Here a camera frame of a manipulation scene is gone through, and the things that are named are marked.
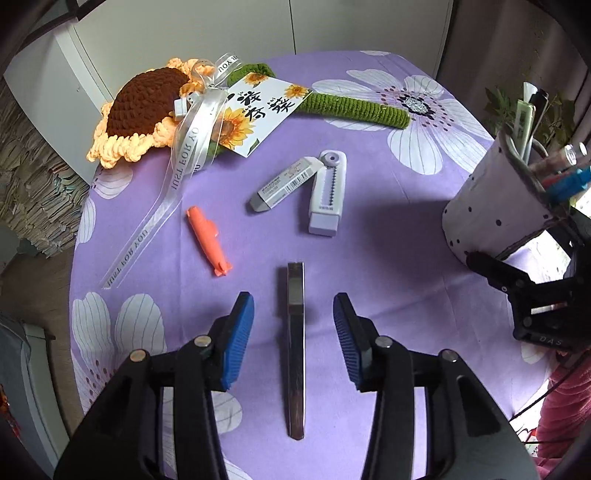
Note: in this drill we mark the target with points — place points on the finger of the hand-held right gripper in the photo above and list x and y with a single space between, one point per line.
498 272
575 244

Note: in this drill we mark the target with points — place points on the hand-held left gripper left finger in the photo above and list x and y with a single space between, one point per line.
238 341

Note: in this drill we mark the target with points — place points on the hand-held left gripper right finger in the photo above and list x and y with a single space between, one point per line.
351 341

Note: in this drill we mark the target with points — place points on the silver metal ruler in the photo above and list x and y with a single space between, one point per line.
295 346

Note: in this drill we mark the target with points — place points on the clear pen with blue cap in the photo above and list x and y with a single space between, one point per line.
565 180

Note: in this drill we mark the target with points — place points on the grey dotted felt pen holder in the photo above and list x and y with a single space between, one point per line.
489 203

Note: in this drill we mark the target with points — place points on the person's right forearm pink sleeve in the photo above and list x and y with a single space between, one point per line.
568 406

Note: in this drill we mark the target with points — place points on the blue capped pen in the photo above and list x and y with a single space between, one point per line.
570 196

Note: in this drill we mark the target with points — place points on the orange utility knife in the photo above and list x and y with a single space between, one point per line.
207 240

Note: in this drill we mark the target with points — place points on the pale green pen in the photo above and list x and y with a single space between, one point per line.
524 124

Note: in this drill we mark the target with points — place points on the white correction tape dispenser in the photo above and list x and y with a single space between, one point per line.
328 198

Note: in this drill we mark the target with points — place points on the green potted plant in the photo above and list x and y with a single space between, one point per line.
498 104

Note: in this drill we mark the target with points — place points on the white pen with black tip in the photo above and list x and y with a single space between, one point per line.
529 90

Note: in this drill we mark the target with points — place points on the grey eraser in paper sleeve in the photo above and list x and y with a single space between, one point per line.
286 182

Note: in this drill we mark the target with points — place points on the clear printed ribbon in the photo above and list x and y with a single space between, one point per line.
184 152

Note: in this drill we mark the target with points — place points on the grey curtain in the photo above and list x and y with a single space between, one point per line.
498 37

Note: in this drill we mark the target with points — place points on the white sunflower gift card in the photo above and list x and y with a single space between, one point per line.
258 110

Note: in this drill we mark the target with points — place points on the small white clip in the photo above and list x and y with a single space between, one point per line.
181 106

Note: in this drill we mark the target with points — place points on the stacks of paper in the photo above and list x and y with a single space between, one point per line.
37 194

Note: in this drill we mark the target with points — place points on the crochet sunflower with green stem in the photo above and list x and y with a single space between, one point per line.
138 106

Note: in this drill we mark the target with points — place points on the white cabinet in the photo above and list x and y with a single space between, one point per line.
184 27

